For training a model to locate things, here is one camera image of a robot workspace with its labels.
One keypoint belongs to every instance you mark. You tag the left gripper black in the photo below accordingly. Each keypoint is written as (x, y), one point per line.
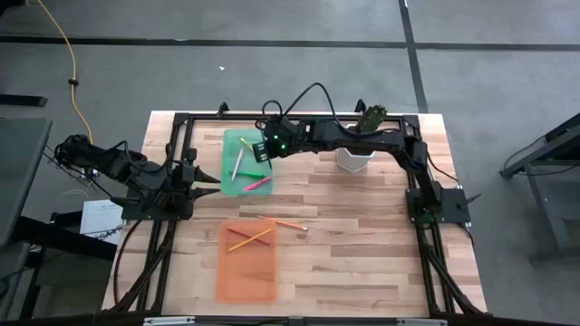
(186, 190)

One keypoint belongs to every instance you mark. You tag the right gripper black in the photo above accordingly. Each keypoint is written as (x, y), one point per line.
(278, 136)

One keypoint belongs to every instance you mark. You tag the yellow pen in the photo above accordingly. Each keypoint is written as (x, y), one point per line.
(246, 144)

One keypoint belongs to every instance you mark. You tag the white marker with yellow cap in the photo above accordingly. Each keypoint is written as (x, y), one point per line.
(238, 164)

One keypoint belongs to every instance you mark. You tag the hot pink pen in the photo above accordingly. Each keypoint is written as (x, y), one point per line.
(258, 183)

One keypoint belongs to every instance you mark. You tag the red pencil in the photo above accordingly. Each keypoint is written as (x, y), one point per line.
(238, 233)

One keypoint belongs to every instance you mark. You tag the yellow pencil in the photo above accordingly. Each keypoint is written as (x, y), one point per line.
(235, 247)

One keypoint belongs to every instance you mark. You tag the orange pencil with eraser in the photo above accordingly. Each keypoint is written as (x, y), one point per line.
(290, 224)

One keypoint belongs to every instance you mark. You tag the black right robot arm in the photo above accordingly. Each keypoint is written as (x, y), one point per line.
(362, 138)

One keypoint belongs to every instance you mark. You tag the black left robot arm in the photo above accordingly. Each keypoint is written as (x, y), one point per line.
(113, 163)

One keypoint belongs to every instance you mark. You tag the green translucent plastic tray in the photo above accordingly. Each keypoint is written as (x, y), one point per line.
(231, 185)

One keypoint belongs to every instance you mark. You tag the white plant pot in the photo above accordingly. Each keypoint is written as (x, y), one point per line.
(353, 163)

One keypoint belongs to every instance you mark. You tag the dark green cactus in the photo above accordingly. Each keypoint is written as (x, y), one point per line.
(371, 118)

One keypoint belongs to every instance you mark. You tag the orange translucent plastic tray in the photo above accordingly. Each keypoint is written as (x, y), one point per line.
(247, 276)

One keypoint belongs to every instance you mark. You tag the white cardboard box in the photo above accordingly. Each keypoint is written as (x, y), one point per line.
(102, 222)

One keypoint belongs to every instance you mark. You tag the black side stand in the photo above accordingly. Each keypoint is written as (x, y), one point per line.
(59, 235)

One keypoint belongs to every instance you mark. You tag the grey desk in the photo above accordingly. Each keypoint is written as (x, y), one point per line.
(22, 172)

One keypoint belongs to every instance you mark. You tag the black metal stand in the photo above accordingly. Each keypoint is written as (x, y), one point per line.
(557, 140)

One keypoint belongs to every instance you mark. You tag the black aluminium table frame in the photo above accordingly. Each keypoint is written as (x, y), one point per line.
(217, 117)

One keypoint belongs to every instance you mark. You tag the silver metal bracket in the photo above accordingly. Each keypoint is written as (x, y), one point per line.
(421, 322)
(167, 321)

